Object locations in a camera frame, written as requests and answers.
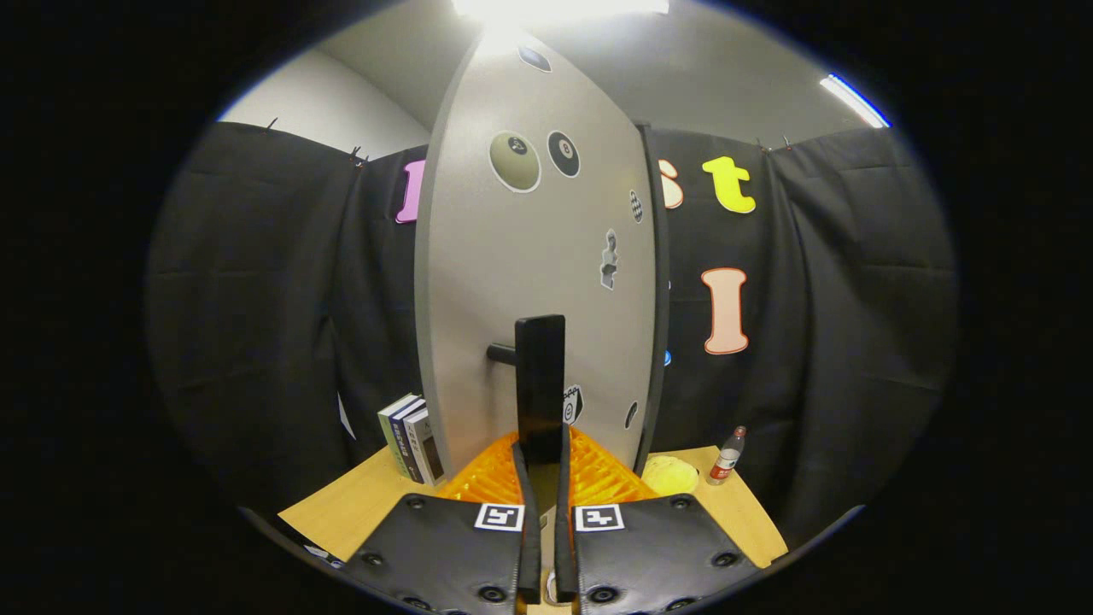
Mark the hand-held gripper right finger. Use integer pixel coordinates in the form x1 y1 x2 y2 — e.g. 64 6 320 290
554 425 762 615

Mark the grey shoe cabinet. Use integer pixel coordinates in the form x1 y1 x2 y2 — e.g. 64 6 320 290
639 125 673 476

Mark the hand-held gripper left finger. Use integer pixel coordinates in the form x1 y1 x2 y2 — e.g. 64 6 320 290
342 431 544 615

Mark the black backdrop cloth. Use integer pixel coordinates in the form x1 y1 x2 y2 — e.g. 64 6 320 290
145 120 959 549

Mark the ceiling light panel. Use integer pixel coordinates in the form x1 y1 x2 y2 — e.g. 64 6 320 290
452 0 672 20

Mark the clear plastic bottle red label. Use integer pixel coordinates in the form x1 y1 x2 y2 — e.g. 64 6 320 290
706 425 748 487

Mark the yellow corn plush toy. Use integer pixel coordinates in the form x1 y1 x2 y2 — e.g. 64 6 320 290
640 454 700 499

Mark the green spine book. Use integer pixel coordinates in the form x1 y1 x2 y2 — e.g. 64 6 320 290
377 393 420 480

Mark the ceiling light strip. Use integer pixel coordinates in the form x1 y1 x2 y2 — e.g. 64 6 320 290
819 73 891 130

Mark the blue spine book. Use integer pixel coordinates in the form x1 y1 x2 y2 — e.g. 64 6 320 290
389 399 429 484

